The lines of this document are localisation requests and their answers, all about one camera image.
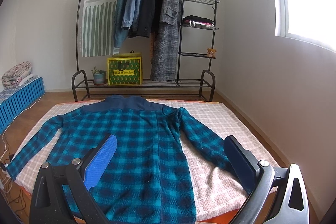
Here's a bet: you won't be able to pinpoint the green striped white cloth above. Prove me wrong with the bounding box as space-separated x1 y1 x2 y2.
79 0 120 57

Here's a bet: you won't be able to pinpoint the yellow green gift bag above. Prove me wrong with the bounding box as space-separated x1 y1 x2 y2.
107 52 143 86

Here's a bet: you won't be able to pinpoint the small brown teddy bear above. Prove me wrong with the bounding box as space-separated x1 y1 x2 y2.
207 48 217 58

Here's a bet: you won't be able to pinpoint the grey plaid long coat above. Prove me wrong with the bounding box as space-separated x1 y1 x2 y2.
150 0 182 81

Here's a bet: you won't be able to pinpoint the light blue denim jacket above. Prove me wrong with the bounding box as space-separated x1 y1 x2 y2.
121 0 142 31

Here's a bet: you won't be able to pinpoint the black blazer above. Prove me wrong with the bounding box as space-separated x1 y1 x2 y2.
129 0 163 38

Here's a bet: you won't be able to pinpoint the white cables on floor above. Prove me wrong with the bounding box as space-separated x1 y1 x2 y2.
0 131 14 195

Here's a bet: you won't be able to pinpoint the teal denim jacket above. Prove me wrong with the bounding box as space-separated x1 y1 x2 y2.
113 0 129 48

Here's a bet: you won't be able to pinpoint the teal plaid fleece jacket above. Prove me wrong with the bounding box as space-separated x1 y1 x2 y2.
7 96 233 223

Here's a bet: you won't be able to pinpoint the floral folded bedding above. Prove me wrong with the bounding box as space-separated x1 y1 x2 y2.
1 61 32 89

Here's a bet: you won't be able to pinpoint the pink checked bed cover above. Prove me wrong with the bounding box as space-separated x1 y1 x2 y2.
14 99 280 222

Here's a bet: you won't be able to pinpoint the blue slatted crate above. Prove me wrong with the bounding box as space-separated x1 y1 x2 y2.
0 76 45 134

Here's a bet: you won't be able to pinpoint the potted plant in teal pot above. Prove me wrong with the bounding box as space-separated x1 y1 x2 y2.
92 67 106 85

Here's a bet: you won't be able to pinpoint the folded clothes on shelf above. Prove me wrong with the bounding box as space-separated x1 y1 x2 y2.
182 15 215 30

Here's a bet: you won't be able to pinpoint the black metal clothes rack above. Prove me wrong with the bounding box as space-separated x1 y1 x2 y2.
71 0 221 102

